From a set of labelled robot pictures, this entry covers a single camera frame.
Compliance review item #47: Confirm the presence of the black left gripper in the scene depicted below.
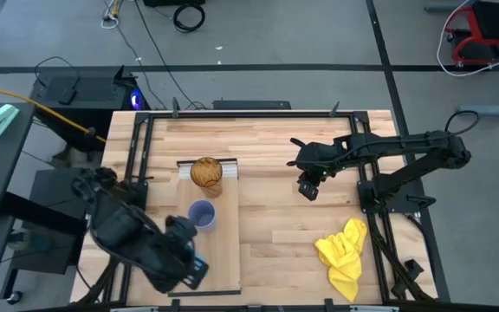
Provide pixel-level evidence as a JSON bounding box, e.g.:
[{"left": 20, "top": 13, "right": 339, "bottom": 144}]
[{"left": 153, "top": 215, "right": 210, "bottom": 294}]

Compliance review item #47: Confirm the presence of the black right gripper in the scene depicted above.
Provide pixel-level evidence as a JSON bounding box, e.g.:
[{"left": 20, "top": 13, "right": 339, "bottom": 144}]
[{"left": 290, "top": 137, "right": 342, "bottom": 202}]

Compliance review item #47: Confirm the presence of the purple plastic cup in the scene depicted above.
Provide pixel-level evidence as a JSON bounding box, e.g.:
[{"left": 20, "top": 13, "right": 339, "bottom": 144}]
[{"left": 187, "top": 198, "right": 217, "bottom": 234}]

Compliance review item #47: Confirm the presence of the amber translucent tall cup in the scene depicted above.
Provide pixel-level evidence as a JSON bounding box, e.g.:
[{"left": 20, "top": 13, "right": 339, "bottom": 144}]
[{"left": 189, "top": 156, "right": 224, "bottom": 199}]

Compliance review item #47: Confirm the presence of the light wooden board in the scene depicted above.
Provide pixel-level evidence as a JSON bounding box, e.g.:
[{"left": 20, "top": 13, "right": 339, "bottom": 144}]
[{"left": 167, "top": 158, "right": 242, "bottom": 298}]

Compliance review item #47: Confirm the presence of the long black power strip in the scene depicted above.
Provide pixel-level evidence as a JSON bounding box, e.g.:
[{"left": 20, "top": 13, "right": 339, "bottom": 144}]
[{"left": 212, "top": 100, "right": 292, "bottom": 111}]

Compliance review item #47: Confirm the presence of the yellow cloth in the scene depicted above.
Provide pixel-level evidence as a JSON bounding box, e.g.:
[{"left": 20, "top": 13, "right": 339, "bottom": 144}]
[{"left": 314, "top": 218, "right": 368, "bottom": 303}]

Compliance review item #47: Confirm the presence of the black equipment stand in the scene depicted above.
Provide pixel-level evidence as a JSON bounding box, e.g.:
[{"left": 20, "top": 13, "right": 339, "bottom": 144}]
[{"left": 0, "top": 168, "right": 99, "bottom": 300}]

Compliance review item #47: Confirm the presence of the black computer tower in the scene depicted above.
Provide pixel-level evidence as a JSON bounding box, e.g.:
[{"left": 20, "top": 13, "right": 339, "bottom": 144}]
[{"left": 30, "top": 64, "right": 151, "bottom": 151}]

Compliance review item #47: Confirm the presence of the grey metal bar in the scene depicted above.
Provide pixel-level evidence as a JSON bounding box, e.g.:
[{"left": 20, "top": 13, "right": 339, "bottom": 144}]
[{"left": 456, "top": 101, "right": 499, "bottom": 117}]

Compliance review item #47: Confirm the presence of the small black flat device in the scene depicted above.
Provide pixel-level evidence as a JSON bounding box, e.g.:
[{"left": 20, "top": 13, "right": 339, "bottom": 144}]
[{"left": 56, "top": 75, "right": 80, "bottom": 105}]

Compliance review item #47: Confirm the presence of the black box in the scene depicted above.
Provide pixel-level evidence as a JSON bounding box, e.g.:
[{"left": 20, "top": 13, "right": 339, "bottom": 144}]
[{"left": 143, "top": 0, "right": 206, "bottom": 7}]

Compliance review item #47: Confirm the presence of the mint green stapler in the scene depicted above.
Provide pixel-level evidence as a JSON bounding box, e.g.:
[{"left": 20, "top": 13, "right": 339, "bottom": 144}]
[{"left": 0, "top": 103, "right": 20, "bottom": 138}]

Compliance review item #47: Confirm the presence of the red rolling stool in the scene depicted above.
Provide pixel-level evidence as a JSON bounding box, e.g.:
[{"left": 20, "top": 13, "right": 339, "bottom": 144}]
[{"left": 444, "top": 0, "right": 499, "bottom": 68}]

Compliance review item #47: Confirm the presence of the black right arm cable loop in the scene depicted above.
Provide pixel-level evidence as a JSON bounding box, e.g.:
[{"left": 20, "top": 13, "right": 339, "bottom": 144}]
[{"left": 444, "top": 109, "right": 481, "bottom": 136}]

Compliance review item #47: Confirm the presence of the coiled black cable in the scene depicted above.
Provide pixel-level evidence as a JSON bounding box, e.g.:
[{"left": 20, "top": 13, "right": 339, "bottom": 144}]
[{"left": 172, "top": 3, "right": 206, "bottom": 34}]

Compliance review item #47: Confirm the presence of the white floor cable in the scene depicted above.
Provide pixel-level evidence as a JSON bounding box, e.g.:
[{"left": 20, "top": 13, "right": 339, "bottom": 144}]
[{"left": 435, "top": 0, "right": 499, "bottom": 78}]

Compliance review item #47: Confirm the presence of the long black floor cable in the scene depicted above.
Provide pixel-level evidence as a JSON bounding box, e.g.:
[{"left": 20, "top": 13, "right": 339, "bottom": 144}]
[{"left": 133, "top": 0, "right": 201, "bottom": 110}]

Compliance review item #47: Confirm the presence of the white and yellow cable bundle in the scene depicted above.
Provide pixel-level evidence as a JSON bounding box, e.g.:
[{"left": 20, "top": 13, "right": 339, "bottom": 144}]
[{"left": 100, "top": 0, "right": 125, "bottom": 30}]

